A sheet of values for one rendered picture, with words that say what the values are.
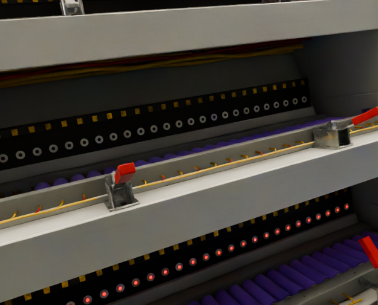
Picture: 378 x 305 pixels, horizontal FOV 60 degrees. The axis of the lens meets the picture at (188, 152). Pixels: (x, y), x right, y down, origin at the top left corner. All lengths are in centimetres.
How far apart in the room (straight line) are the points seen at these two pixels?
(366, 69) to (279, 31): 20
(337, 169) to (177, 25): 24
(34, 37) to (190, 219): 23
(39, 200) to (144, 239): 11
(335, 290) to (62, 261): 32
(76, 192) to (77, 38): 15
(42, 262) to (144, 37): 24
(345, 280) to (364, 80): 31
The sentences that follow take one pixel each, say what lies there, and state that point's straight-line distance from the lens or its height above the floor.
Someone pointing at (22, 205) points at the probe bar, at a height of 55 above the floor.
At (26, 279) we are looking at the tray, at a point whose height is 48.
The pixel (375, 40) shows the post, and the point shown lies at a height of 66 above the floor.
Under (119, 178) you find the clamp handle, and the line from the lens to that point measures 26.
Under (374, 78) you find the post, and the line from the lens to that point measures 60.
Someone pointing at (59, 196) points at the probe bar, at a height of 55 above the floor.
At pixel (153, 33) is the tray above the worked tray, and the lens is 38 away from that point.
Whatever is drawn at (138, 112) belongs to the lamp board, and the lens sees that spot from 49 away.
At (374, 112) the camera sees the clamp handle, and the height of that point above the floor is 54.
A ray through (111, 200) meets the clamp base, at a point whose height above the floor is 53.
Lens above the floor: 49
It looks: 11 degrees up
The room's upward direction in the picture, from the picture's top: 17 degrees counter-clockwise
